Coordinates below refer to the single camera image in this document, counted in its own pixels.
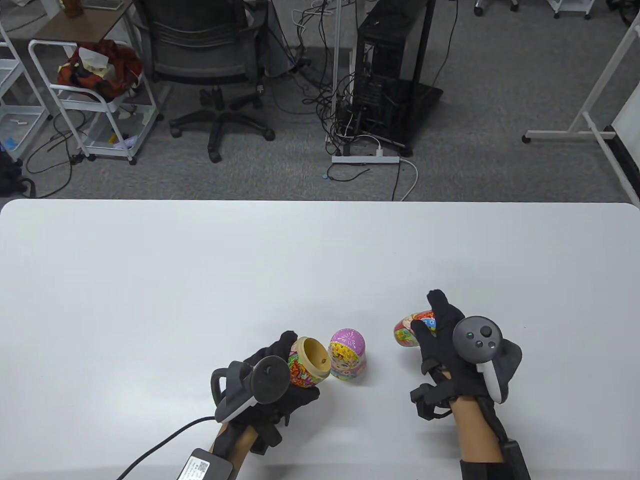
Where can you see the black stand base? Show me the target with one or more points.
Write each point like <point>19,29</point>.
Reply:
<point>427,100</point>

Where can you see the white crumpled paper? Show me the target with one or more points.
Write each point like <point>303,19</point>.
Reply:
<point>94,59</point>

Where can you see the red-blue scarf Russian doll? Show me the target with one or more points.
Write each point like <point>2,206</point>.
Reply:
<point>407,332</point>

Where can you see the brown jar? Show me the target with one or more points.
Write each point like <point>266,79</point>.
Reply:
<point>73,7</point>

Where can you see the black grey tracking controller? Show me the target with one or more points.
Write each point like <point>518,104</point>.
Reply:
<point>477,337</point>
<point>270,380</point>

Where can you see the white cart casters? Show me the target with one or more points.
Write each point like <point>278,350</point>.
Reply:
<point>570,6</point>

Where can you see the person's right forearm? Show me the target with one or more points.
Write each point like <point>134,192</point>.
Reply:
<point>475,430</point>

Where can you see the person's right hand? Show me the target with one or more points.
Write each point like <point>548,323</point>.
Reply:
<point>440,350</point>

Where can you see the white metal cart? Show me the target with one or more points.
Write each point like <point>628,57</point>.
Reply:
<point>95,98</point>

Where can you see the red patterned bag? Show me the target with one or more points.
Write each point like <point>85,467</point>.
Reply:
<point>122,65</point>

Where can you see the black chair caster base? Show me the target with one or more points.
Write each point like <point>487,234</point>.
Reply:
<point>495,5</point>

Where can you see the person's left forearm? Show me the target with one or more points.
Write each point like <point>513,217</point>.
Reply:
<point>245,450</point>

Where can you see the large purple-scarf Russian doll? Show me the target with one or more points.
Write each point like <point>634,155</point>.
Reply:
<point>347,355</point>

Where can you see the black computer tower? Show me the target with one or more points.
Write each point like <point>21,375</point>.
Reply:
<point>385,60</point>

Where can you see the person's left hand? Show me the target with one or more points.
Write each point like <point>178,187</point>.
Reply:
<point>305,395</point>

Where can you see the black office chair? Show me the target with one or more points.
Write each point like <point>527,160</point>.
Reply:
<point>200,55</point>

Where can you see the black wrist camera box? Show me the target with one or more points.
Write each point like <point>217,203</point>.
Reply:
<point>517,462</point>
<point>205,466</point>

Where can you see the white pole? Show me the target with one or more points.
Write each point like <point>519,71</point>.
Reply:
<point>338,50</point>

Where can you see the wooden side table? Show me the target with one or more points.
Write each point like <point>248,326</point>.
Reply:
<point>85,25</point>

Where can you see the white whiteboard stand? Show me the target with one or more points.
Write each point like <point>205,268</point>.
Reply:
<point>600,82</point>

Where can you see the white power strip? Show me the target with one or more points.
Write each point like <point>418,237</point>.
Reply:
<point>365,159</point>

